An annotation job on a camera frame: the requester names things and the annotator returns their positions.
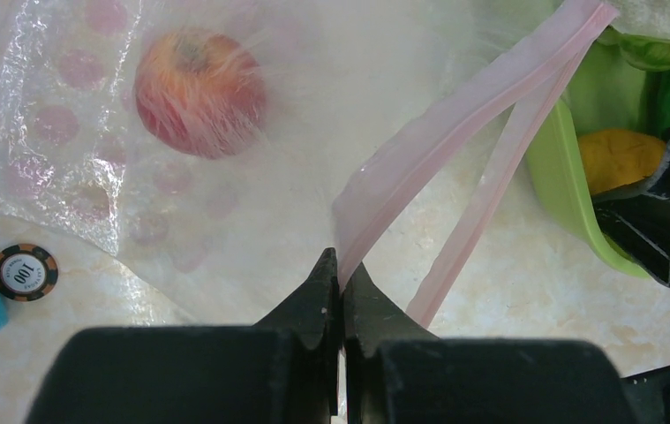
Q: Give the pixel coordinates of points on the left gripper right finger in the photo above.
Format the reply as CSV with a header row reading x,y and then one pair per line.
x,y
399,372

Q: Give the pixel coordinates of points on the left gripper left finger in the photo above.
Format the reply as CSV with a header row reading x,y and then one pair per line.
x,y
281,369

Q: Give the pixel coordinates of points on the orange toy mango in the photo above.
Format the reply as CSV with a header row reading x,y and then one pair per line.
x,y
618,157

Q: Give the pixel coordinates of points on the green plastic bin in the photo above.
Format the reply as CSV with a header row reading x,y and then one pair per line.
x,y
605,93

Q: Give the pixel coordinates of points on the clear zip top bag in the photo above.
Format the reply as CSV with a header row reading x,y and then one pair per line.
x,y
367,101

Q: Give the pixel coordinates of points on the red toy apple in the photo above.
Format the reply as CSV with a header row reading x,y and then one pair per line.
x,y
200,93

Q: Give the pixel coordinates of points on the white toy cauliflower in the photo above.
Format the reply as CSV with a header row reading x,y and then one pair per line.
x,y
641,34

